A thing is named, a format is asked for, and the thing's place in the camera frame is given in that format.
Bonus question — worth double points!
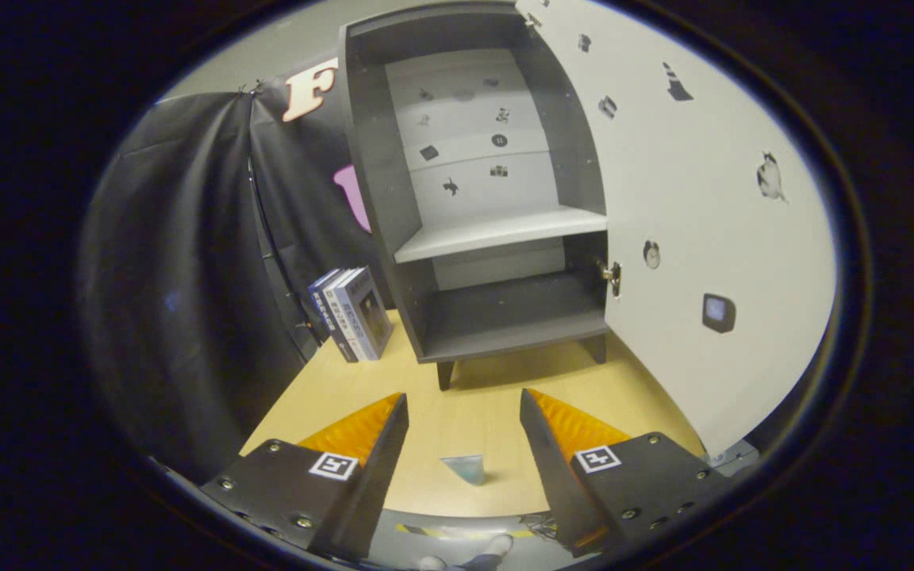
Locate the white and blue tube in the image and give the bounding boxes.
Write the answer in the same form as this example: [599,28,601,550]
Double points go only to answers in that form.
[440,454,486,486]

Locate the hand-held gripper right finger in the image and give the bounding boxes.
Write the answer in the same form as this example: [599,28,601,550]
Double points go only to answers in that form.
[519,387,735,558]

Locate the white cabinet door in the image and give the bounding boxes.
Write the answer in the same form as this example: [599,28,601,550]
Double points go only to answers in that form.
[514,0,837,457]

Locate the dark grey cabinet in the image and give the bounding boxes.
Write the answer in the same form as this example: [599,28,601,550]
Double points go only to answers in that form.
[338,0,613,391]

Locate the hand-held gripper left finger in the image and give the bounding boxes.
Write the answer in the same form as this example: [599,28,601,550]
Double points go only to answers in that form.
[202,392,410,560]

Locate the black floor cables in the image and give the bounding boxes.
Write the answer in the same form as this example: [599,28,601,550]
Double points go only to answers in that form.
[520,514,561,540]

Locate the black backdrop cloth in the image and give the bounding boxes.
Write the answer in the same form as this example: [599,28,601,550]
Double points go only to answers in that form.
[80,56,394,477]

